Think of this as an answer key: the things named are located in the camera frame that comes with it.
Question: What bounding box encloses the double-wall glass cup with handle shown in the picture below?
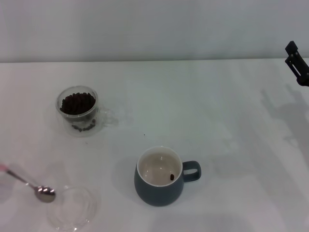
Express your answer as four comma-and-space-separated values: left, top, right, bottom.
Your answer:
55, 86, 117, 138

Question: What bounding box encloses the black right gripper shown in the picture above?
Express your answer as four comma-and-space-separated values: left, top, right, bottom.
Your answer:
284, 40, 309, 87

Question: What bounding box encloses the clear glass saucer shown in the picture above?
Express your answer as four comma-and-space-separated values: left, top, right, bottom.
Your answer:
46, 185, 101, 232

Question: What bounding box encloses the pink-handled metal spoon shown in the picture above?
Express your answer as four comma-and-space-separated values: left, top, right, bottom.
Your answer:
0, 163, 56, 203

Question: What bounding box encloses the dark coffee beans pile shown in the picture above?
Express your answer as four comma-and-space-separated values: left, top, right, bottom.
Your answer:
59, 92, 97, 132

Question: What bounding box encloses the dark blue ceramic mug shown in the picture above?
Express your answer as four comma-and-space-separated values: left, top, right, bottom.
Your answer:
134, 145, 202, 207

